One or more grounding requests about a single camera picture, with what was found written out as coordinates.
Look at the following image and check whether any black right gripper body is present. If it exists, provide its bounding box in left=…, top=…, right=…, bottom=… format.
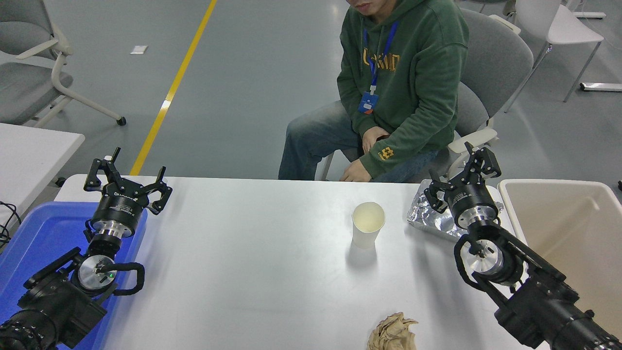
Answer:
left=440, top=177, right=499, bottom=225

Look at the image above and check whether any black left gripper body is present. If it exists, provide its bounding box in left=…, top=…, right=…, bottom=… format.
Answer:
left=91, top=179, right=149, bottom=228

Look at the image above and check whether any silver foil tray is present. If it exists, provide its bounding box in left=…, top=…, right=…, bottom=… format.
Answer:
left=407, top=187, right=504, bottom=242

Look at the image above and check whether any white paper cup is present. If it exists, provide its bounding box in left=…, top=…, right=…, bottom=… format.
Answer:
left=352, top=202, right=385, bottom=249

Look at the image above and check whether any tan paper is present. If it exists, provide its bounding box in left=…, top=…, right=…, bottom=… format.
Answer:
left=367, top=312, right=418, bottom=350

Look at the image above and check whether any person's left hand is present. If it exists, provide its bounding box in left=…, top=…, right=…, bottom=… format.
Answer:
left=339, top=159, right=372, bottom=183

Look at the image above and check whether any person's right hand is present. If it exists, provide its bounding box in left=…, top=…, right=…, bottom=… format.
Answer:
left=362, top=127, right=390, bottom=156

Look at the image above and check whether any blue plastic tray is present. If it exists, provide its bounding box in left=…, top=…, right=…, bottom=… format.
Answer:
left=0, top=202, right=149, bottom=350

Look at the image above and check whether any white side table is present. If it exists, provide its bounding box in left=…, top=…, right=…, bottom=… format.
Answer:
left=0, top=122, right=86, bottom=229

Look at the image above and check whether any large pale plastic bin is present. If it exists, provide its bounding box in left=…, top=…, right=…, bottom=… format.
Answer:
left=498, top=179, right=622, bottom=341

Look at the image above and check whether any grey chair with white armrests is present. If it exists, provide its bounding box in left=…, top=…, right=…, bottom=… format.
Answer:
left=321, top=7, right=534, bottom=183

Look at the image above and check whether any person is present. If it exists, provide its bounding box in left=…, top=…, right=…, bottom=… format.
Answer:
left=278, top=0, right=470, bottom=183

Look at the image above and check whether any white chair with metal legs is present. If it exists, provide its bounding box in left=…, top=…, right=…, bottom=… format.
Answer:
left=504, top=0, right=605, bottom=113

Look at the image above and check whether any blue lanyard with badge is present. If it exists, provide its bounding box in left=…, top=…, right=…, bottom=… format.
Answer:
left=358, top=22, right=400, bottom=115

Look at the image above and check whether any black cable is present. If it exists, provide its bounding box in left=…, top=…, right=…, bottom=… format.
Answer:
left=0, top=201, right=22, bottom=249

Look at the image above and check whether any grey office chair white frame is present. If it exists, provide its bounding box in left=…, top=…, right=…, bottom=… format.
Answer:
left=0, top=0, right=127, bottom=128

